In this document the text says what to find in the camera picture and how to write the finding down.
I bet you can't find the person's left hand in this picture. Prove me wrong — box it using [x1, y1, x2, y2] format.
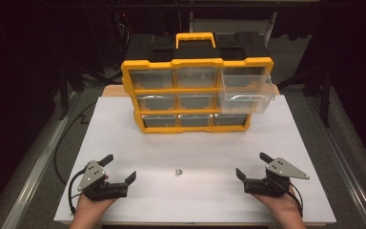
[75, 193, 117, 214]

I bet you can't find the black floor cable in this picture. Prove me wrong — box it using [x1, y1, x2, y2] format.
[53, 99, 99, 187]

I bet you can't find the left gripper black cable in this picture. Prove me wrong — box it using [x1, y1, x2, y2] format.
[68, 170, 89, 216]

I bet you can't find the person's right hand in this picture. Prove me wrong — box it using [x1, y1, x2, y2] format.
[252, 186, 301, 217]

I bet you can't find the set of closed clear drawers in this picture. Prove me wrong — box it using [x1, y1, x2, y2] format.
[129, 68, 250, 128]

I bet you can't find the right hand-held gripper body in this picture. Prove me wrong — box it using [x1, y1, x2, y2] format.
[243, 156, 311, 198]

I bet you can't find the yellow black drawer organiser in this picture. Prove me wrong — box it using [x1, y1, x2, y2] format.
[120, 31, 275, 135]

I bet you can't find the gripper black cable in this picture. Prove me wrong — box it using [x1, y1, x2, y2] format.
[277, 180, 304, 219]
[68, 170, 89, 216]

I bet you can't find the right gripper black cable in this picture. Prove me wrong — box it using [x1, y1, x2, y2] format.
[277, 180, 304, 219]

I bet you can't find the clear plastic drawer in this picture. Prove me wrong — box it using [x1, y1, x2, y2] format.
[219, 67, 276, 115]

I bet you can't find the grey metal frame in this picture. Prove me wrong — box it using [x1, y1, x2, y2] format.
[189, 11, 279, 47]

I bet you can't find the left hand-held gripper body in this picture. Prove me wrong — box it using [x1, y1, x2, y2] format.
[76, 159, 130, 202]

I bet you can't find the aluminium floor rail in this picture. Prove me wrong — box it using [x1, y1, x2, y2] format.
[308, 94, 366, 229]
[0, 90, 80, 229]

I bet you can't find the black metal stand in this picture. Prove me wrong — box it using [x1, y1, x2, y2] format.
[275, 63, 335, 129]
[56, 60, 122, 122]

